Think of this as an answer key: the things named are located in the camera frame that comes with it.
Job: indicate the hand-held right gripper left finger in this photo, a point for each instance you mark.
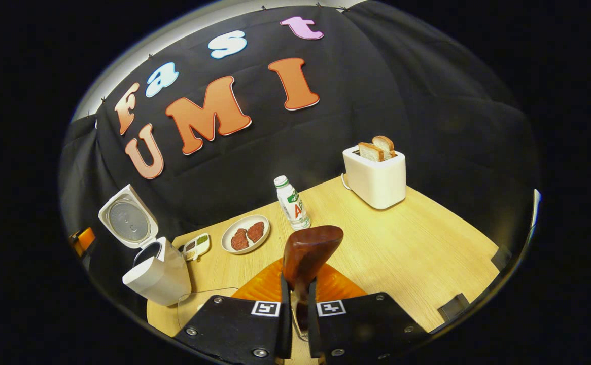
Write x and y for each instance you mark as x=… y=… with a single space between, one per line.
x=286 y=329

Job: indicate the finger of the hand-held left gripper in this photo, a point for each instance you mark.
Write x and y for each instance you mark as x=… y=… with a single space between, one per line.
x=86 y=239

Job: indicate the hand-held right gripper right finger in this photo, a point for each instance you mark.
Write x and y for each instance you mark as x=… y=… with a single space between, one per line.
x=312 y=329

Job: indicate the brown wooden spoon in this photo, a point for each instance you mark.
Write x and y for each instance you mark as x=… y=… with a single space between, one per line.
x=308 y=253

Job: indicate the white rice cooker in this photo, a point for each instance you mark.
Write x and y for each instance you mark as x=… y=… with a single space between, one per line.
x=163 y=284

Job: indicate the red meat piece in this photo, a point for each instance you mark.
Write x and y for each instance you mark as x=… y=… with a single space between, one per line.
x=255 y=231
x=239 y=239

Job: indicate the white round plate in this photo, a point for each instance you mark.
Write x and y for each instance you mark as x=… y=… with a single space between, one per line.
x=226 y=242

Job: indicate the white divided bean dish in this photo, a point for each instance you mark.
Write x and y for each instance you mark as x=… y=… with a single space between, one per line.
x=199 y=247

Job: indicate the white bottle green cap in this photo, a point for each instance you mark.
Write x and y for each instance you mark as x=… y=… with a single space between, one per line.
x=295 y=208

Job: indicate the black table clamp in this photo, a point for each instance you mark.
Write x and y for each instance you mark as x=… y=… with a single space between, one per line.
x=501 y=258
x=453 y=307

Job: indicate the white toaster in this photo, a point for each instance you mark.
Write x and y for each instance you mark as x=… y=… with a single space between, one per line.
x=376 y=183

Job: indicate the toast bread slice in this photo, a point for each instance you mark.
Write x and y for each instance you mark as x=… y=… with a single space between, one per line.
x=385 y=144
x=370 y=152

